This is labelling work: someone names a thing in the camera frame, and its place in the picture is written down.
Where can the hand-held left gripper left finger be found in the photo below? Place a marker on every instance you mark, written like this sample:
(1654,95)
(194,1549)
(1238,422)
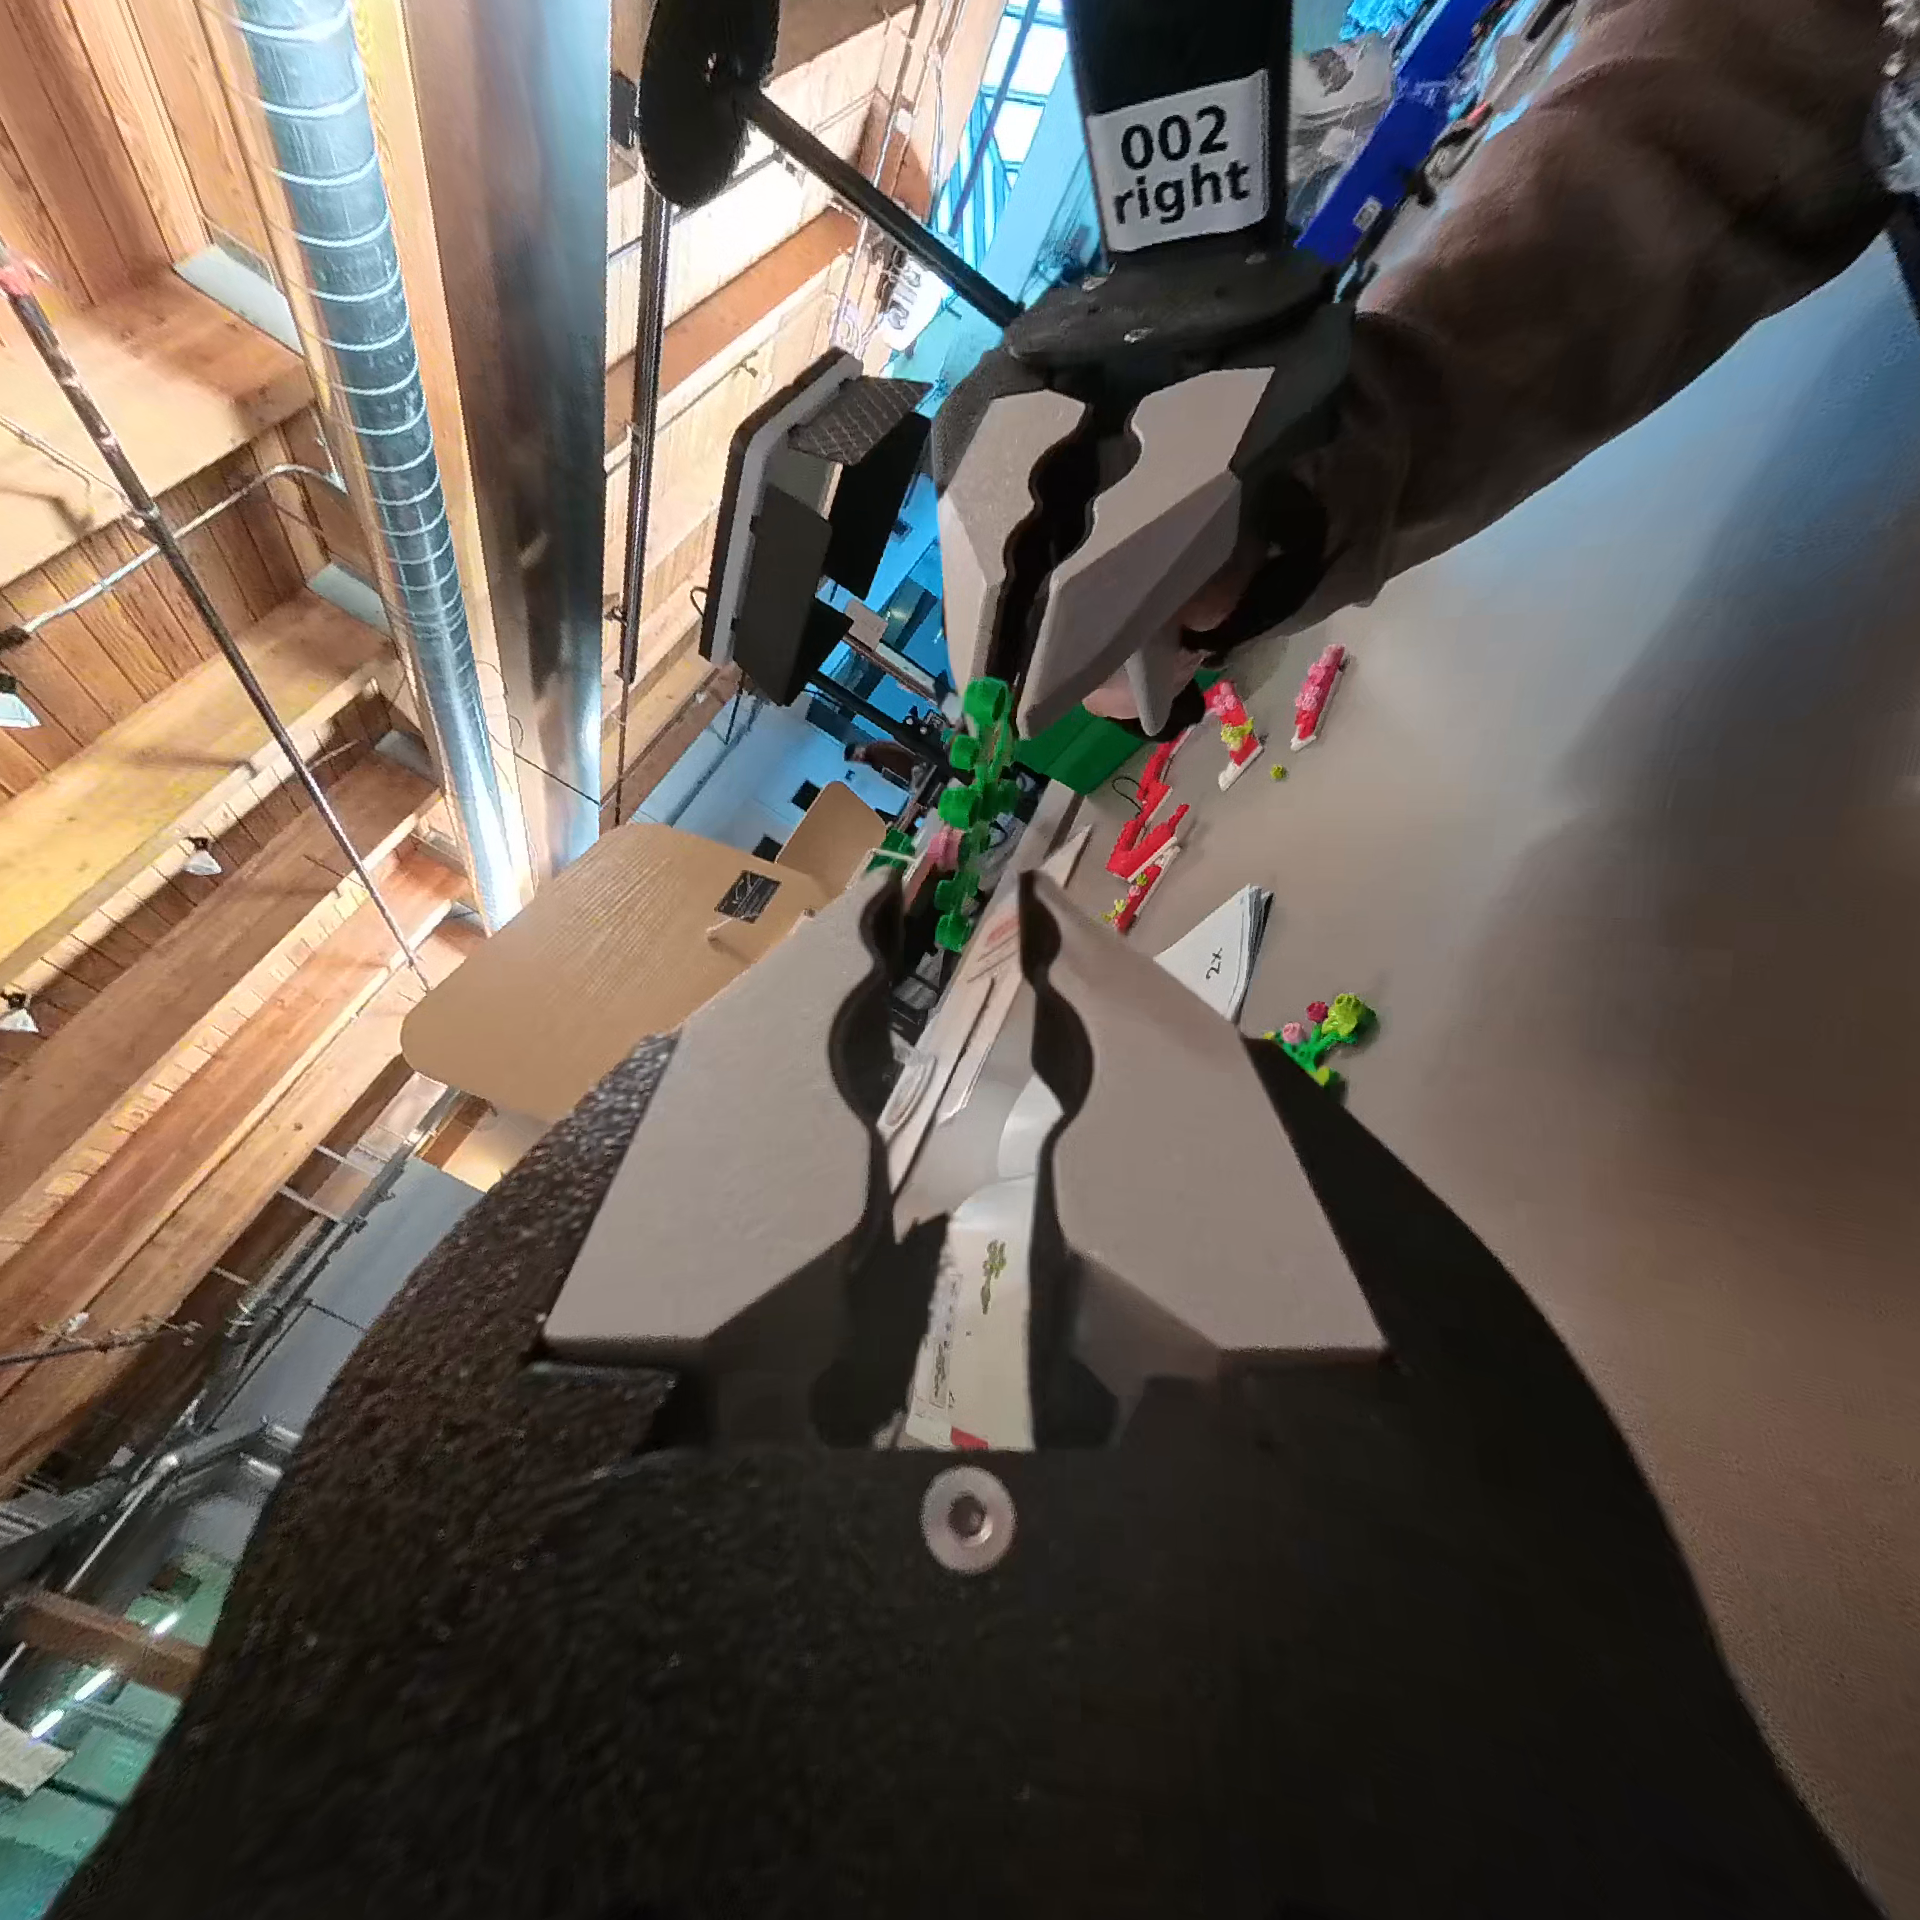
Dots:
(719,1171)

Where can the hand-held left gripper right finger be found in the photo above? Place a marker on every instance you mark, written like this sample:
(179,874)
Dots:
(1196,1185)

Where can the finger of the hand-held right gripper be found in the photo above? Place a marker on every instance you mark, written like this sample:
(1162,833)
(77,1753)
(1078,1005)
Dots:
(1162,507)
(987,507)

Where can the green lego plant stem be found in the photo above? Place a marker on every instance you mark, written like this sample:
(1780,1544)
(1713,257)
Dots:
(987,789)

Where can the person's right forearm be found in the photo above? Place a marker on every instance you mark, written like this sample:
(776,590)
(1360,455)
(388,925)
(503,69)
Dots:
(1580,275)

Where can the lime and pink lego flower cluster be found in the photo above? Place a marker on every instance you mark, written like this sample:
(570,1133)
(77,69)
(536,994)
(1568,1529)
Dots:
(1338,1025)

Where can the red lego flower strip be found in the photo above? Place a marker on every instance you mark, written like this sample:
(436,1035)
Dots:
(1233,734)
(1146,855)
(1319,697)
(1156,781)
(1133,905)

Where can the green lego baseplate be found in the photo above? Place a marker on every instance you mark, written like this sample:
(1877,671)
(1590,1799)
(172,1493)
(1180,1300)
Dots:
(1074,744)

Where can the person's right hand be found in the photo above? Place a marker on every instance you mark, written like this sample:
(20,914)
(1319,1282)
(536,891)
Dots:
(1196,617)

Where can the rounded wooden table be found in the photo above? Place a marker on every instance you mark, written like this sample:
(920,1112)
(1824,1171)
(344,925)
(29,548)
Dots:
(600,962)

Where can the blue storage box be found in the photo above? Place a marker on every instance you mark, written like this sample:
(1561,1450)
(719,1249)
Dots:
(1380,176)

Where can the rounded plywood chair back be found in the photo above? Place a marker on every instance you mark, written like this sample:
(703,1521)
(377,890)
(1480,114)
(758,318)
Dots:
(831,833)

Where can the black fuzzy-tipped rod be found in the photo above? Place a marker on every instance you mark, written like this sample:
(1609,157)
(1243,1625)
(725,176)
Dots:
(698,91)

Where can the ceiling spot lamp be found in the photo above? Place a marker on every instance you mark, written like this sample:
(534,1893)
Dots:
(16,1017)
(198,855)
(16,706)

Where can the long black ceiling rod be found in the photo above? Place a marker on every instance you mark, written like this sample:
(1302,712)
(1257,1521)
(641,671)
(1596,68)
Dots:
(209,624)

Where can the silver spiral duct pipe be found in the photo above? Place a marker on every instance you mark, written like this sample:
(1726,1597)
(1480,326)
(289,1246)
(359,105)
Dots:
(377,377)

